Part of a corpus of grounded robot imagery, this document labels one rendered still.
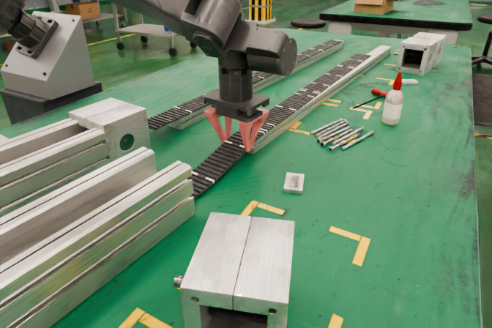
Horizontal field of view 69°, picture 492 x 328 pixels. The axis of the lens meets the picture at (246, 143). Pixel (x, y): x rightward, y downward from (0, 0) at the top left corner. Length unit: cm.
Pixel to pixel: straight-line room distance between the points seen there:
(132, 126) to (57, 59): 47
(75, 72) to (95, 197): 66
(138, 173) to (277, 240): 25
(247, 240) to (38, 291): 21
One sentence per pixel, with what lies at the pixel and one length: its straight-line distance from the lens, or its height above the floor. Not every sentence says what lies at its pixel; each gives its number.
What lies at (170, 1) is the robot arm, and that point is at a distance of 54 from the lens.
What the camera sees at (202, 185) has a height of 79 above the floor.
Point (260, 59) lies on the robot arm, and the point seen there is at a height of 98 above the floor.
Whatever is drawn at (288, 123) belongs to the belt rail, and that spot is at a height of 79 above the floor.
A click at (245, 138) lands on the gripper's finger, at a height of 84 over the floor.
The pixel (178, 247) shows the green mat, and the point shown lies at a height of 78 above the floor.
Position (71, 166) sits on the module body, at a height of 83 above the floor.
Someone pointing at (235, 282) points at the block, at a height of 87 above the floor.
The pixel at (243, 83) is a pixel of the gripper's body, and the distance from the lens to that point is 59.
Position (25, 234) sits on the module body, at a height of 85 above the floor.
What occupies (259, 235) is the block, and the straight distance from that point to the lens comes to 36.
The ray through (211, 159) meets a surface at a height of 80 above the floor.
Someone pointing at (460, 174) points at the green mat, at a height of 78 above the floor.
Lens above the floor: 112
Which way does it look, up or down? 28 degrees down
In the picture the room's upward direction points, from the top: straight up
